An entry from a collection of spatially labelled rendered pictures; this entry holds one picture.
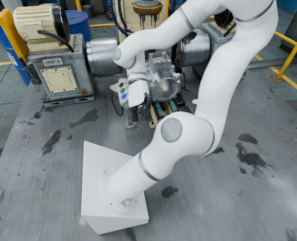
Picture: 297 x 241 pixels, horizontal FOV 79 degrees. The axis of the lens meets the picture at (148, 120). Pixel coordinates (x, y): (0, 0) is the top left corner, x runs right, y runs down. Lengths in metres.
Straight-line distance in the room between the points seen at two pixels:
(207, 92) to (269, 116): 0.93
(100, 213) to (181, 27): 0.68
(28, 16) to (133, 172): 0.97
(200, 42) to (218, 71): 0.84
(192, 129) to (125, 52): 0.40
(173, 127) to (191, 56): 0.94
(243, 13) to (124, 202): 0.68
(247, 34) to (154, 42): 0.30
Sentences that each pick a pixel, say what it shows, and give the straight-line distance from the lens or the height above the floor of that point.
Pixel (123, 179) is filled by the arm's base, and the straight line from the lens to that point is 0.66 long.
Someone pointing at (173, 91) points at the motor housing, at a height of 0.98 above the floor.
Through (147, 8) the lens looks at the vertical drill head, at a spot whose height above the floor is 1.33.
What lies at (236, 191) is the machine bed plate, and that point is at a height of 0.80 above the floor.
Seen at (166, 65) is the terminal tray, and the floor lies 1.12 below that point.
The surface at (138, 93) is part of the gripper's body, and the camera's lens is 0.73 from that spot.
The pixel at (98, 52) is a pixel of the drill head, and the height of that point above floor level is 1.13.
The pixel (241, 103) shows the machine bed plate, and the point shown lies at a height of 0.80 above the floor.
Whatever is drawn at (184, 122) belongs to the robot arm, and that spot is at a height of 1.31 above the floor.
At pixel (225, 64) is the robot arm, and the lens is 0.54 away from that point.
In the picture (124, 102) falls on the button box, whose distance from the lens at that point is 0.90.
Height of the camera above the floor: 1.64
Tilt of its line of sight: 46 degrees down
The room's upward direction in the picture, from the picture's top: straight up
